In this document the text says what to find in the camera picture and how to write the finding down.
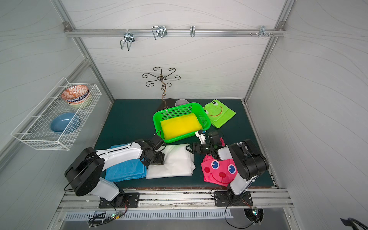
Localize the yellow raincoat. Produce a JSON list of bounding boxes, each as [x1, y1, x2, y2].
[[161, 113, 203, 140]]

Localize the aluminium top rail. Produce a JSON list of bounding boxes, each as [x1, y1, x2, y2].
[[63, 22, 286, 38]]

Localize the green plastic basket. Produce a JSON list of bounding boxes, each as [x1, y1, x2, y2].
[[153, 103, 211, 144]]

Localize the blue ceramic bowl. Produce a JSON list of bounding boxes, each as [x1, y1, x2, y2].
[[50, 113, 81, 134]]

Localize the metal bracket hook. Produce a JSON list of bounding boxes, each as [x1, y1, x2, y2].
[[249, 26, 275, 37]]

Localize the lilac ceramic bowl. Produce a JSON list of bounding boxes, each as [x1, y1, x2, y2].
[[175, 99, 189, 106]]

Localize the blue folded raincoat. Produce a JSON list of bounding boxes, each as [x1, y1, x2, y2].
[[105, 159, 147, 182]]

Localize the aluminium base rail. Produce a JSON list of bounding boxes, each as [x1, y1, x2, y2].
[[57, 189, 294, 211]]

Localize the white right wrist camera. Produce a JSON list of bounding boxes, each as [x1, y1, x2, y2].
[[195, 130, 206, 145]]

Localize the metal double hook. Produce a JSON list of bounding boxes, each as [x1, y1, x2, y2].
[[120, 32, 135, 51]]

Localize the white wire wall basket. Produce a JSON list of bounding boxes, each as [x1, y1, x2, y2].
[[11, 79, 102, 150]]

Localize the green frog raincoat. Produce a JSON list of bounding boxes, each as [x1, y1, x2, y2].
[[203, 99, 236, 128]]

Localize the orange patterned bowl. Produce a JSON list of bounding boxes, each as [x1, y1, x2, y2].
[[61, 85, 90, 105]]

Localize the small metal hook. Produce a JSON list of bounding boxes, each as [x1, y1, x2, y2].
[[190, 25, 196, 38]]

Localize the pink bunny raincoat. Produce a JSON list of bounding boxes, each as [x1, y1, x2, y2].
[[201, 154, 237, 187]]

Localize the dark metal hook stand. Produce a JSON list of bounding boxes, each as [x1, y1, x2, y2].
[[141, 66, 181, 111]]

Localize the metal clip hook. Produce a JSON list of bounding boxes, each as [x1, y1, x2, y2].
[[151, 25, 167, 40]]

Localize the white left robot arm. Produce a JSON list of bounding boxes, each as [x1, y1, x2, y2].
[[64, 134, 166, 209]]

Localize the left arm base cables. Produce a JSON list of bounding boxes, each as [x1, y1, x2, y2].
[[87, 198, 128, 228]]

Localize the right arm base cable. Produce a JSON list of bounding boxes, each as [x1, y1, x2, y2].
[[224, 205, 264, 230]]

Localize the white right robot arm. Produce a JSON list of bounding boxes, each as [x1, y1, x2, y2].
[[186, 130, 269, 207]]

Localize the white raincoat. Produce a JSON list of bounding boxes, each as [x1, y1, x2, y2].
[[145, 144, 196, 179]]

